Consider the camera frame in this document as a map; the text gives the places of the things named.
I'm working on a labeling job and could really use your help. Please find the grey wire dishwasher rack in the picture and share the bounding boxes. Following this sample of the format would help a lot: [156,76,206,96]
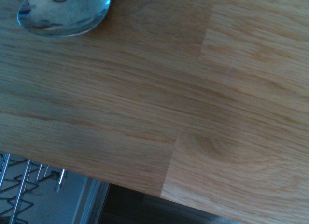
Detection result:
[0,153,69,224]

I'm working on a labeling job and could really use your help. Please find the metal knife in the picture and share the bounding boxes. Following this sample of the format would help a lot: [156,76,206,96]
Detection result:
[17,0,113,38]

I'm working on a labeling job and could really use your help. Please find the open grey dishwasher door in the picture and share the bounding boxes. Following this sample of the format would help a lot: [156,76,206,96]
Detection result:
[0,154,111,224]

